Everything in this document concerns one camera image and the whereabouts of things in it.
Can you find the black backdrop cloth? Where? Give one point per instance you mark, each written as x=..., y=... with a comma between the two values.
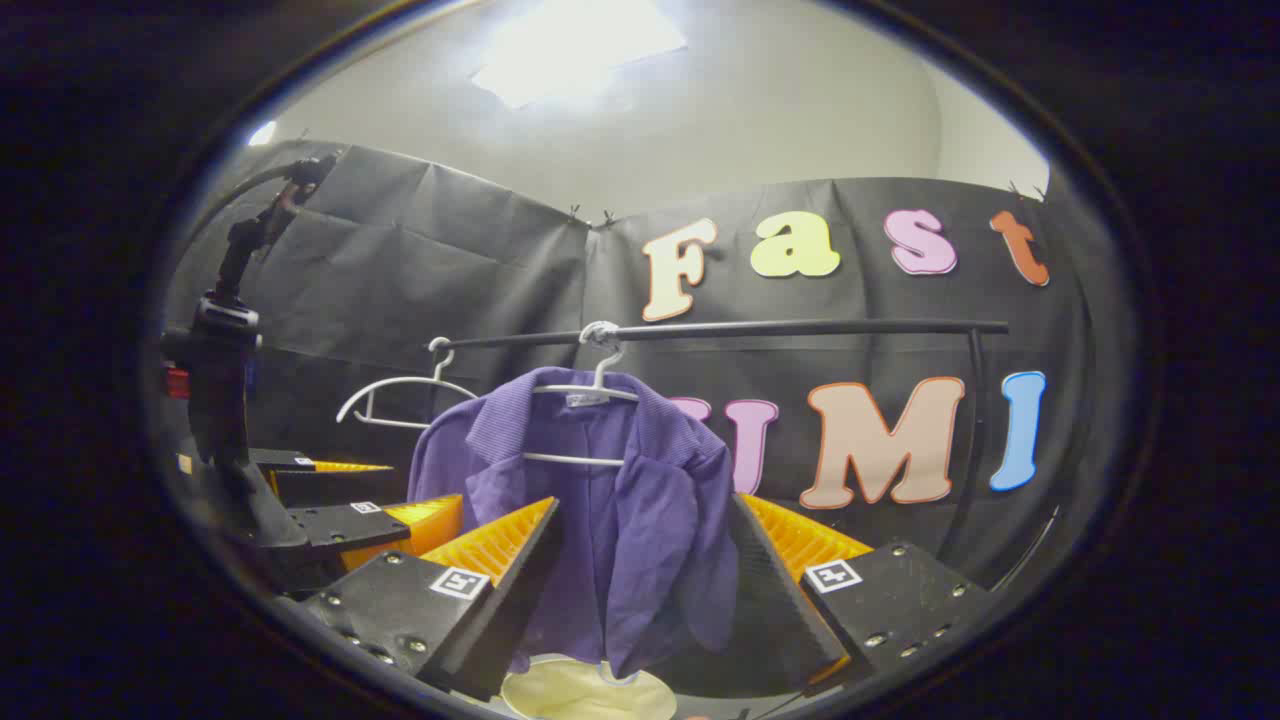
x=400, y=260

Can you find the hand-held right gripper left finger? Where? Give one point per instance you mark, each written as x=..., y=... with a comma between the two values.
x=505, y=615

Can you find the ceiling light panel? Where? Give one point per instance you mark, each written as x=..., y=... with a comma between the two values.
x=580, y=50

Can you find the purple collared shirt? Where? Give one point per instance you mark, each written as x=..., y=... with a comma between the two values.
x=650, y=520

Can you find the white taped-hook clothes hanger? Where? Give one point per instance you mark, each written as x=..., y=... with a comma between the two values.
x=570, y=460

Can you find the beige round laundry hamper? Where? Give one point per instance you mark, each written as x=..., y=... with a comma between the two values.
x=580, y=695

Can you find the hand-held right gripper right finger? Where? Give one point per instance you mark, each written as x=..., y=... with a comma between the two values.
x=785, y=610

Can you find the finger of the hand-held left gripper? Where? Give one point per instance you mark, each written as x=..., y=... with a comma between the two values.
x=340, y=525
x=280, y=460

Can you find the white plastic clothes hanger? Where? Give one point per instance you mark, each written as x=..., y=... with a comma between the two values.
x=405, y=379

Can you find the black clothes rail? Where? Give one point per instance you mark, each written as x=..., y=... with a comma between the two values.
x=800, y=328

